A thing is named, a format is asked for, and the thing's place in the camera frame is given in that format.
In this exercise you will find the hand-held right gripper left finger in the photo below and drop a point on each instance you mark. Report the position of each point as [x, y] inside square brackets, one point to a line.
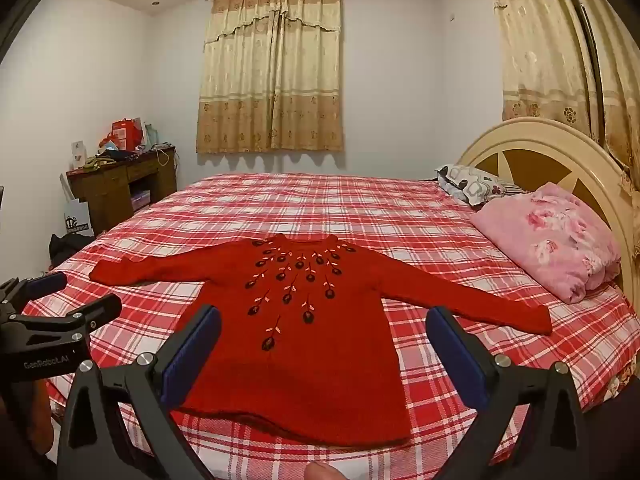
[195, 355]

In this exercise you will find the brown wooden desk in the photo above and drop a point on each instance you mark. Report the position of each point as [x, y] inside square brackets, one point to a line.
[100, 195]

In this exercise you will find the pink floral pillow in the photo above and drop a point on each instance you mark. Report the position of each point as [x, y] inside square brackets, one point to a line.
[550, 240]

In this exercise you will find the light blue packet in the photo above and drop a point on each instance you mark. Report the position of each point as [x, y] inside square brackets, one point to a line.
[151, 134]

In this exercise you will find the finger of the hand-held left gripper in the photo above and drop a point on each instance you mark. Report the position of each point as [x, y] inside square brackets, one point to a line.
[95, 307]
[45, 284]

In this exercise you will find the beige window curtain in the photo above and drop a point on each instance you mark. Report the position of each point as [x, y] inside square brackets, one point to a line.
[270, 75]

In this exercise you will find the dark bag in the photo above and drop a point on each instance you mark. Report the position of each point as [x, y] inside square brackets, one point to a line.
[67, 250]

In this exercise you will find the red knitted sweater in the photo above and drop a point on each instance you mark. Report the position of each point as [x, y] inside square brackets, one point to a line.
[310, 360]

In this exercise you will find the red plaid bed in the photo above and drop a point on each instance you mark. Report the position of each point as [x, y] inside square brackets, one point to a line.
[380, 210]

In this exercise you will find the beige floral side curtain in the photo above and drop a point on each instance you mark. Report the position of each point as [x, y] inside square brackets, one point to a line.
[540, 60]

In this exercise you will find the red gift box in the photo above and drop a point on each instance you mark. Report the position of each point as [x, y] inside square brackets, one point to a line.
[126, 134]

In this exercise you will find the white paper bag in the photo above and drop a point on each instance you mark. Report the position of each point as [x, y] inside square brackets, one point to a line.
[77, 217]

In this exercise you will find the grey patterned pillow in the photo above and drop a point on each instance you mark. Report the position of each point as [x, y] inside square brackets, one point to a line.
[470, 185]

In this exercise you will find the person's right hand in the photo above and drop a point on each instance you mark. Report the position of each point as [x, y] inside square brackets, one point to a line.
[325, 472]

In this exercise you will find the cream wooden headboard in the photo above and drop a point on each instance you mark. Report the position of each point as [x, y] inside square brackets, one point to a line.
[540, 135]

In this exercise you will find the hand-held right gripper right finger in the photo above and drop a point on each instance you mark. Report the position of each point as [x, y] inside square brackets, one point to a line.
[457, 355]

